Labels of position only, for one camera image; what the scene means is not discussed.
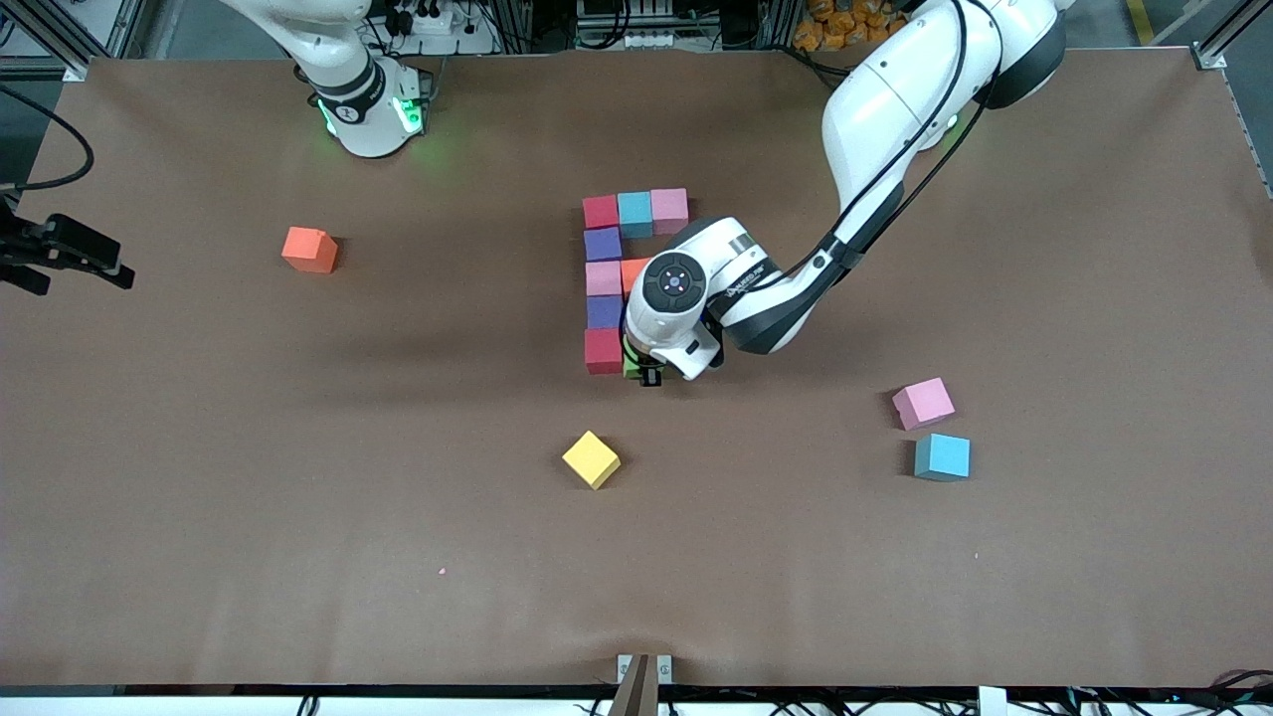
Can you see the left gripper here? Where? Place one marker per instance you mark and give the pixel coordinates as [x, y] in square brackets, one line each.
[648, 375]

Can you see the green foam cube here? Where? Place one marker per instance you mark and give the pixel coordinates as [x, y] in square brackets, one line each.
[631, 368]

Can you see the red foam cube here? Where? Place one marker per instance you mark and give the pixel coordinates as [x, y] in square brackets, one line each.
[601, 212]
[603, 350]

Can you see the purple foam cube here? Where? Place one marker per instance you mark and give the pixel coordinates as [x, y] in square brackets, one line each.
[604, 311]
[603, 244]

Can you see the orange foam cube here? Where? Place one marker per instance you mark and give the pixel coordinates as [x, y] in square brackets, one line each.
[633, 270]
[308, 251]

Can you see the pink foam cube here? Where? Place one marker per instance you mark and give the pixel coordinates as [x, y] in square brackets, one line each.
[668, 211]
[603, 278]
[923, 404]

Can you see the blue foam cube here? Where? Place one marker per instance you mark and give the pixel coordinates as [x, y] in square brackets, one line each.
[942, 457]
[635, 215]

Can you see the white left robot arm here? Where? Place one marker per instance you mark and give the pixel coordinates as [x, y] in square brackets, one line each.
[885, 99]

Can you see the yellow foam cube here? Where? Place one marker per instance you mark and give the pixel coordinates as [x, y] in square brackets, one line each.
[591, 459]

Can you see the brown paper table cover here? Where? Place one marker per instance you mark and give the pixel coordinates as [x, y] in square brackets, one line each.
[636, 567]

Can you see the brown wooden strip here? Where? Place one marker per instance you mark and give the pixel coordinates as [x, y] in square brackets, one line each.
[632, 691]

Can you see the orange snack bag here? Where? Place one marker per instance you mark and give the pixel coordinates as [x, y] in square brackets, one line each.
[835, 30]

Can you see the white power strip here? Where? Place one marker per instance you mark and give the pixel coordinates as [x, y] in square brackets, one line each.
[430, 20]

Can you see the aluminium frame profile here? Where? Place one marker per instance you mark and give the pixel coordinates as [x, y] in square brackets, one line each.
[60, 30]
[1233, 30]

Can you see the metal clamp bracket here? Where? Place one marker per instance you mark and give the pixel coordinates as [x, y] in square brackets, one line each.
[664, 668]

